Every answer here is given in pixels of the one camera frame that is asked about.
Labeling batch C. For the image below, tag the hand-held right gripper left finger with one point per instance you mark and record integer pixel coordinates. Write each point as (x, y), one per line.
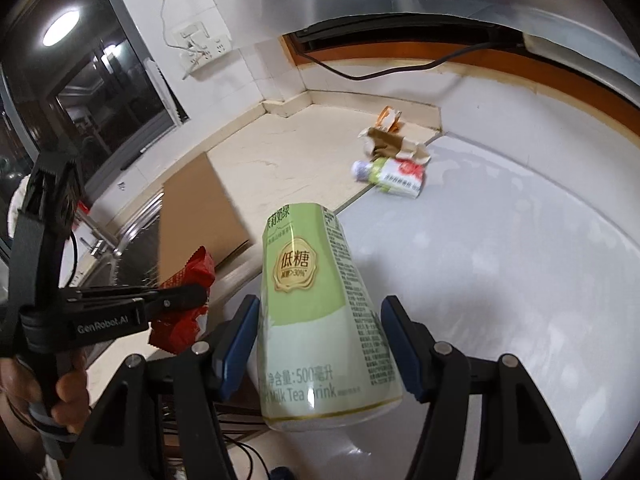
(235, 345)

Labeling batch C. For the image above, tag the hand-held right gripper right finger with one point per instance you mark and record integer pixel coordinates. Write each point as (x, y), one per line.
(405, 350)

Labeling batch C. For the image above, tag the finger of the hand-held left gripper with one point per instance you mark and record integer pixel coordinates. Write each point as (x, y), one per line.
(165, 304)

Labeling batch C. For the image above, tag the red snack packet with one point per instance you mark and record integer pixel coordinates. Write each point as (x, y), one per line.
(197, 267)

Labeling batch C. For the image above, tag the green milk tea cup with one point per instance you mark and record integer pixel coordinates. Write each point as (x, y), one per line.
(310, 310)

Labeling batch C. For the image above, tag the person's left hand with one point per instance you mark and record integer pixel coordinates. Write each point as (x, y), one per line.
(70, 395)

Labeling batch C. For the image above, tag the steel sink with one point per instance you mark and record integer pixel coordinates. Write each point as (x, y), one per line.
(135, 255)

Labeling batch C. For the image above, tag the steel faucet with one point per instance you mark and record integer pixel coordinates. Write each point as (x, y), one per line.
(100, 247)

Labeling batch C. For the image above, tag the brown cardboard sheet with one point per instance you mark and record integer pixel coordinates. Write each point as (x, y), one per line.
(200, 215)

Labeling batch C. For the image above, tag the small green label bottle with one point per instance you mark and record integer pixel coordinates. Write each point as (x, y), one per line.
(395, 175)

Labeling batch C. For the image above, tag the crumpled brown paper bag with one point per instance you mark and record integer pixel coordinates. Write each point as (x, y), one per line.
(387, 145)

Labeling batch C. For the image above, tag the orange white wrapper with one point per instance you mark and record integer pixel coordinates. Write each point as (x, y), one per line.
(386, 119)

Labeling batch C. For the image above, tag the aluminium frame window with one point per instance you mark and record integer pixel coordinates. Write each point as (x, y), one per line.
(100, 85)

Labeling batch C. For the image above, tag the white wall socket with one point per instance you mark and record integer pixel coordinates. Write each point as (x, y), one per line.
(205, 45)

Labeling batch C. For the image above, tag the orange wooden frame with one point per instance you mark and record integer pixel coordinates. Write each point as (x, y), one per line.
(550, 67)

